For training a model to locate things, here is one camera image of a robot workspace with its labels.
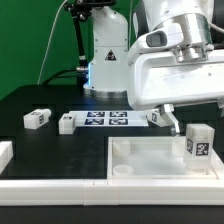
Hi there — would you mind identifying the white U-shaped fence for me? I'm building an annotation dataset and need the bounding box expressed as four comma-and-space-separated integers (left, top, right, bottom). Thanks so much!
0, 139, 224, 206

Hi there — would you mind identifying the white square tabletop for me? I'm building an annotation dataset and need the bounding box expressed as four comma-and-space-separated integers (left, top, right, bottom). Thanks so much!
107, 137, 217, 179

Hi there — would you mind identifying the white marker sheet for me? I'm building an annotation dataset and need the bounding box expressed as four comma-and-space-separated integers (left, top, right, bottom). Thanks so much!
70, 111, 148, 127

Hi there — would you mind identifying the black camera stand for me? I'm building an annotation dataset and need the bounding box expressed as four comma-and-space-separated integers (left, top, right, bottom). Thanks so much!
64, 0, 98, 86

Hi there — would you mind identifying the black cable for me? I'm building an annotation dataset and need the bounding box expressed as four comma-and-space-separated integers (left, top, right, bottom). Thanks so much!
42, 68, 84, 86

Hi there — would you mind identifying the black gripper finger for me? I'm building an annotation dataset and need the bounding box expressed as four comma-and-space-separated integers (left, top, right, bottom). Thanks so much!
159, 104, 180, 136

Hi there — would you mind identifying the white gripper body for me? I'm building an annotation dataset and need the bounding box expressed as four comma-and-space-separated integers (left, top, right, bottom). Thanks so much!
127, 31, 224, 110

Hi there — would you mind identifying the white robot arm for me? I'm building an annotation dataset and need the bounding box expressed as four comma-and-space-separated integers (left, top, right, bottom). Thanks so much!
84, 0, 224, 132

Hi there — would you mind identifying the white cable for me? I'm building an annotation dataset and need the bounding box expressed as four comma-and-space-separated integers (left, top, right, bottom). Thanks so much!
37, 0, 69, 86

